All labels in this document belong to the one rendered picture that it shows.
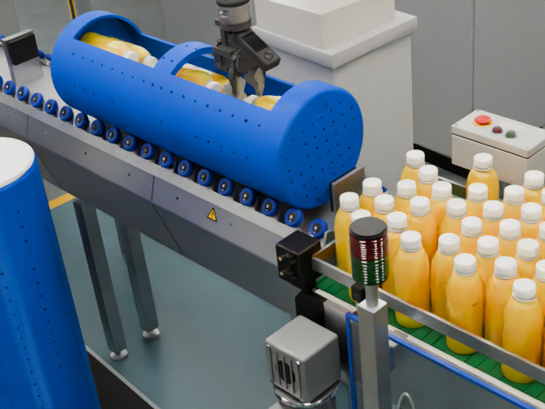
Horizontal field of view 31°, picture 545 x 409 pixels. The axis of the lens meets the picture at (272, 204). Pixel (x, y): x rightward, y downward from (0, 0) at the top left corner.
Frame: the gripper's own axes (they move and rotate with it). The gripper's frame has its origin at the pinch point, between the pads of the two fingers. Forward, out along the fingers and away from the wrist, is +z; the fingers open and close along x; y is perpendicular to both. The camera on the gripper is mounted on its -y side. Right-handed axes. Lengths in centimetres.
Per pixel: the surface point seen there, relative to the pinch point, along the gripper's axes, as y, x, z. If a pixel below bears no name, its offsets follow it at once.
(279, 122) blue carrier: -18.3, 8.5, -4.3
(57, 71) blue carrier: 63, 13, 3
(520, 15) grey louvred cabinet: 46, -183, 51
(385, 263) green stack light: -69, 34, -5
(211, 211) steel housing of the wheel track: 6.5, 11.4, 26.5
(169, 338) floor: 71, -10, 116
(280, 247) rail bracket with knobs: -30.0, 22.6, 15.2
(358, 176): -28.5, -3.9, 11.5
